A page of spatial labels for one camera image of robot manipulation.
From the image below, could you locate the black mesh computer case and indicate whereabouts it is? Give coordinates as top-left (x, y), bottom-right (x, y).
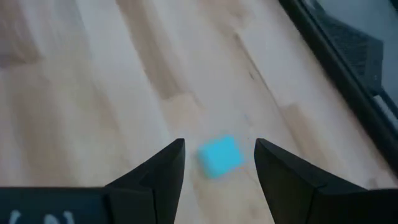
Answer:
top-left (310, 0), bottom-right (387, 96)

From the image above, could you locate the black table frame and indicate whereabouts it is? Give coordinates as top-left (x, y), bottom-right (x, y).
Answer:
top-left (277, 0), bottom-right (398, 178)

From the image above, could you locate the light blue cube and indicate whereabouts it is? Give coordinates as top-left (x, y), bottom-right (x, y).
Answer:
top-left (197, 134), bottom-right (245, 180)

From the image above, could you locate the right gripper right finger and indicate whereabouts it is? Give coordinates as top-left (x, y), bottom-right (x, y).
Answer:
top-left (253, 138), bottom-right (371, 224)

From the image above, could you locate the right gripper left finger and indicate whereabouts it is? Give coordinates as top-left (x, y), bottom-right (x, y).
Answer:
top-left (104, 138), bottom-right (187, 224)

